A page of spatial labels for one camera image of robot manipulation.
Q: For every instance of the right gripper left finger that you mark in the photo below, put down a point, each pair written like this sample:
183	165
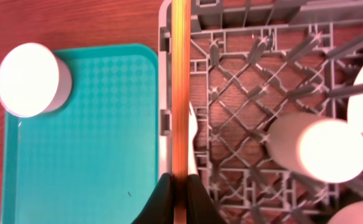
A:
159	208

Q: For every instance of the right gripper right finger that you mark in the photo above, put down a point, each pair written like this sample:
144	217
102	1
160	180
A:
200	207

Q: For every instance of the white paper cup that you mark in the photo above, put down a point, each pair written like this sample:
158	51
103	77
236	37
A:
324	149

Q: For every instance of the white bowl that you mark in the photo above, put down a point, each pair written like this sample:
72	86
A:
33	81
351	214

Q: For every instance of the wooden skewer stick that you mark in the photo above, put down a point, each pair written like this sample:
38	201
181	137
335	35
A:
180	43

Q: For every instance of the grey dishwasher rack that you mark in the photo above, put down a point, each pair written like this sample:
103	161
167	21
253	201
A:
251	63

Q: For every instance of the teal serving tray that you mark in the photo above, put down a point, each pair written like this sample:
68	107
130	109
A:
94	160

